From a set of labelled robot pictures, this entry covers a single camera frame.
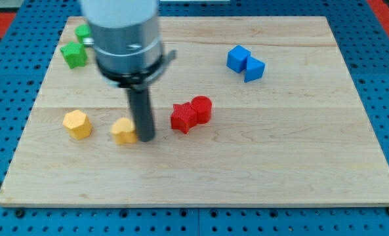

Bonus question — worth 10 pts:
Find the yellow heart block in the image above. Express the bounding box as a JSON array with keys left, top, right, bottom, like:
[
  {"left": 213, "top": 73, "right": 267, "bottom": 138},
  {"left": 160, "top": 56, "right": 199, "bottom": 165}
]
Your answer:
[{"left": 110, "top": 117, "right": 138, "bottom": 145}]

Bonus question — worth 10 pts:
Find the blue triangle block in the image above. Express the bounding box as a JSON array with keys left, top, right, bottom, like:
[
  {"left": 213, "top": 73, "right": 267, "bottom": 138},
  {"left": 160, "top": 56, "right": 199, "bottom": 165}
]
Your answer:
[{"left": 244, "top": 56, "right": 266, "bottom": 83}]

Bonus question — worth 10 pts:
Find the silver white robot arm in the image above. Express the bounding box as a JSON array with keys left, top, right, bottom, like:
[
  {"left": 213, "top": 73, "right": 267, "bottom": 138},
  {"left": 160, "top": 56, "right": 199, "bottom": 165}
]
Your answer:
[{"left": 79, "top": 0, "right": 176, "bottom": 142}]

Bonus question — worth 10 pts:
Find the green cylinder block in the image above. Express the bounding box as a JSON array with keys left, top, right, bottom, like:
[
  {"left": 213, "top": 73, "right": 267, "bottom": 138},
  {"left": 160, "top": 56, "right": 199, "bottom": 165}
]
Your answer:
[{"left": 74, "top": 24, "right": 92, "bottom": 44}]

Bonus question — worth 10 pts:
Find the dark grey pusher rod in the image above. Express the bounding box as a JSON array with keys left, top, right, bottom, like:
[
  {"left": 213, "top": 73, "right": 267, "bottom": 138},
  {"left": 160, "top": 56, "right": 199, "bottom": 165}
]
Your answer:
[{"left": 127, "top": 89, "right": 155, "bottom": 142}]

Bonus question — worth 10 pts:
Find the red cylinder block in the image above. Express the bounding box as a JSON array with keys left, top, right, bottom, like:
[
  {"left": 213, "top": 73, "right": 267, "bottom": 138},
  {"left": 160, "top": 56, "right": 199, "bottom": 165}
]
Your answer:
[{"left": 191, "top": 96, "right": 213, "bottom": 124}]

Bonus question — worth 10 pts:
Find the blue cube block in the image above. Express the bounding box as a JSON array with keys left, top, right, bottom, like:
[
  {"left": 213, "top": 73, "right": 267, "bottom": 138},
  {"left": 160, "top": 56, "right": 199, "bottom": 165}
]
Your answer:
[{"left": 226, "top": 45, "right": 251, "bottom": 73}]

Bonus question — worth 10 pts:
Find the red star block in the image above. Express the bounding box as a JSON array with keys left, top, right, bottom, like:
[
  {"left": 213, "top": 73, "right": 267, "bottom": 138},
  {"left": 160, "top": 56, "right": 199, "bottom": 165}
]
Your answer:
[{"left": 171, "top": 102, "right": 197, "bottom": 134}]

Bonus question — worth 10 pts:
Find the green star block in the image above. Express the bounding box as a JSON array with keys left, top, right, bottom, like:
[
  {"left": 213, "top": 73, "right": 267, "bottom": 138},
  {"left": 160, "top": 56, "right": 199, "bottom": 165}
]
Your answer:
[{"left": 60, "top": 41, "right": 88, "bottom": 69}]

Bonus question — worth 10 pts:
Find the yellow hexagon block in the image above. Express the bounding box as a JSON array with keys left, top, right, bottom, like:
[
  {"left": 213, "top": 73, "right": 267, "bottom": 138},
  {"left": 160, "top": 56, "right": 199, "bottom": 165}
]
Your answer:
[{"left": 62, "top": 109, "right": 92, "bottom": 140}]

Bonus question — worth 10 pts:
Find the light wooden board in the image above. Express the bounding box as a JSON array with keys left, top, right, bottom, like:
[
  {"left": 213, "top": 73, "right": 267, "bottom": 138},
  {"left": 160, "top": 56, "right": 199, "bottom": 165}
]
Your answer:
[{"left": 0, "top": 16, "right": 389, "bottom": 208}]

